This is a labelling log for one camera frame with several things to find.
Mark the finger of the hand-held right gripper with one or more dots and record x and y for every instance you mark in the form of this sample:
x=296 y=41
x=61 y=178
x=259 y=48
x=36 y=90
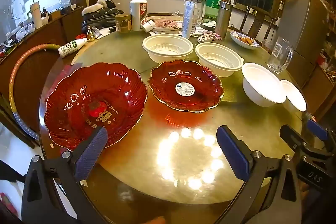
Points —
x=294 y=138
x=317 y=130

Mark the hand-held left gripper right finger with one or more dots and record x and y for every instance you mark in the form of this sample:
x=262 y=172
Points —
x=232 y=153

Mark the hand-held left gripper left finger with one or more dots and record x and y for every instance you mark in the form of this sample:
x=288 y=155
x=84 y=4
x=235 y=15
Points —
x=90 y=153

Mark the small white paper bowl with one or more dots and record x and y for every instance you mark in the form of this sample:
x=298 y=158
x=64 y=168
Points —
x=294 y=95

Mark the large red glass plate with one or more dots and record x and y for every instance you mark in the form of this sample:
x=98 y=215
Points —
x=118 y=98

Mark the large white paper bowl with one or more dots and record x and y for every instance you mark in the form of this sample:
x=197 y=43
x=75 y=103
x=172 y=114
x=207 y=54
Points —
x=260 y=82

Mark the small red glass plate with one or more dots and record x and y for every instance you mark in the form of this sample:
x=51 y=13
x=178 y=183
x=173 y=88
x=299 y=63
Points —
x=162 y=87

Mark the white ribbed plastic bowl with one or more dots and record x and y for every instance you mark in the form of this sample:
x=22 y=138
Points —
x=218 y=56
x=168 y=48

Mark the clear glass mug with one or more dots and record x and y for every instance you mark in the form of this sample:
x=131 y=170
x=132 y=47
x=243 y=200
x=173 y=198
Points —
x=278 y=56

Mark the small glass cup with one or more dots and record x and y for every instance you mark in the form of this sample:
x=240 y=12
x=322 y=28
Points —
x=266 y=45

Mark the red box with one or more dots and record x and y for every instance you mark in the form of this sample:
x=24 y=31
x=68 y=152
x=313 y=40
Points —
x=6 y=204

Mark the white bottle with green label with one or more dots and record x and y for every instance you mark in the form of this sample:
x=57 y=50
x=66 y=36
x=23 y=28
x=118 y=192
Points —
x=69 y=48

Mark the blue white plate with food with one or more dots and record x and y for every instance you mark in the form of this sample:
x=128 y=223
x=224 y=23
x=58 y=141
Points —
x=244 y=40

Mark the grey refrigerator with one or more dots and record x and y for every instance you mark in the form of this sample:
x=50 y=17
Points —
x=302 y=19

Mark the multicoloured hula hoop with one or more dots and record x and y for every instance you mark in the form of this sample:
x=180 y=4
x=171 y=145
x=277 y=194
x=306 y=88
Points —
x=47 y=46

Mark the red lid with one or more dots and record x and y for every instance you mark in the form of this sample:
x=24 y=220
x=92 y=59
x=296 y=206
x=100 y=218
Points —
x=80 y=36

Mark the small striped packet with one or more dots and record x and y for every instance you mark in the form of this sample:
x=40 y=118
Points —
x=206 y=38

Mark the small glass perfume bottle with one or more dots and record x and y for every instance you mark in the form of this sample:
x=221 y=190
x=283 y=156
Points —
x=91 y=35

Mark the white folded paper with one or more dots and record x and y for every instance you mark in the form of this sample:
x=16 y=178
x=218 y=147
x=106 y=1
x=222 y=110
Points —
x=99 y=32

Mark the small black case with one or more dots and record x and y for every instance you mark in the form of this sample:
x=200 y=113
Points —
x=113 y=29

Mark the dark wooden chair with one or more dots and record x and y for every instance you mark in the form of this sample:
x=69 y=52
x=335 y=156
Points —
x=258 y=16

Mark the steel thermos flask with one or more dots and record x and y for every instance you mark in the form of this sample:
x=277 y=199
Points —
x=223 y=22

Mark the brown wooden sideboard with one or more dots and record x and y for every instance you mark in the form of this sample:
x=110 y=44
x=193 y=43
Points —
x=52 y=27

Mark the brown glass jar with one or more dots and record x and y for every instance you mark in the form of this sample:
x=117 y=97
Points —
x=123 y=24

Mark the black jacket with fur collar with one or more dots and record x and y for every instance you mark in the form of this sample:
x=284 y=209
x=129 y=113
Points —
x=102 y=16

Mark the white plastic bag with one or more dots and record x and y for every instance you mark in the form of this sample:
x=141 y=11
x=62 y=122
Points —
x=25 y=32

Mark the book with grey cover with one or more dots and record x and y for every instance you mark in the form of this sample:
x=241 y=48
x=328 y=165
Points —
x=168 y=30

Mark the small white cup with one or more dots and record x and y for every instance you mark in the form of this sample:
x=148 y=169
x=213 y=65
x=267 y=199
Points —
x=149 y=26

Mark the white squeeze tube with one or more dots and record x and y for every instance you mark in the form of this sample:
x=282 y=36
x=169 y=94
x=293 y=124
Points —
x=189 y=19

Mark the white liquor bottle red cap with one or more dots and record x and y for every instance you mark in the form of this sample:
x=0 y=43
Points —
x=137 y=16

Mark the clear bottle with black cap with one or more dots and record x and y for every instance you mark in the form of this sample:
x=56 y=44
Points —
x=198 y=11

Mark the pink plastic packet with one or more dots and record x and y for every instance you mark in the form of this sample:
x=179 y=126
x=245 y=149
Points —
x=165 y=22

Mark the green plastic bottle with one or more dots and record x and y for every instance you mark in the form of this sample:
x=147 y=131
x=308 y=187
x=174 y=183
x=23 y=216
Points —
x=214 y=1

